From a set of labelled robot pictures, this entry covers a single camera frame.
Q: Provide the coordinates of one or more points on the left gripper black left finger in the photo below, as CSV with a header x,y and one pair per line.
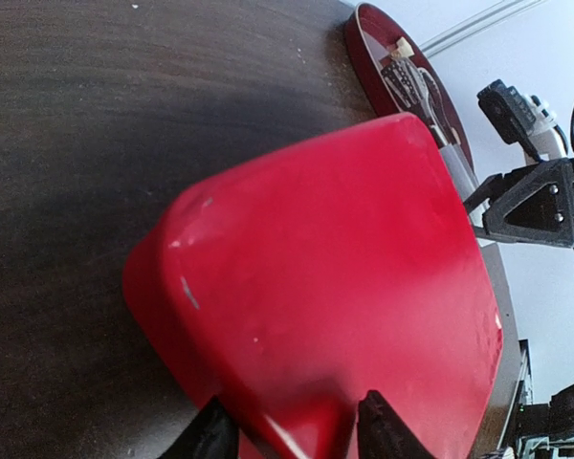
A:
x,y
212,434

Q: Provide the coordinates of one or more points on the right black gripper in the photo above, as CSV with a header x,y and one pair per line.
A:
x,y
532,204

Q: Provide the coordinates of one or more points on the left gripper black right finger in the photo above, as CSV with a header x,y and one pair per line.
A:
x,y
381,432

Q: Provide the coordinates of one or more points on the red square box lid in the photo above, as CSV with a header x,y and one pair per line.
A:
x,y
291,285

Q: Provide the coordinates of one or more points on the white handled serving tongs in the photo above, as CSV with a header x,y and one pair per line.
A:
x,y
414,90

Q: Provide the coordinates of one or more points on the white bar chocolate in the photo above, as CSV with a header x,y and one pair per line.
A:
x,y
402,49

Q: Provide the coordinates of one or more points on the dark red round tray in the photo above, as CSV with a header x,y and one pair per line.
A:
x,y
370,34

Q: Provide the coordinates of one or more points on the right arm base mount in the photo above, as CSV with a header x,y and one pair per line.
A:
x,y
543,430

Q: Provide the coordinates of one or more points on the right aluminium frame post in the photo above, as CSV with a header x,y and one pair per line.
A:
x,y
484,20

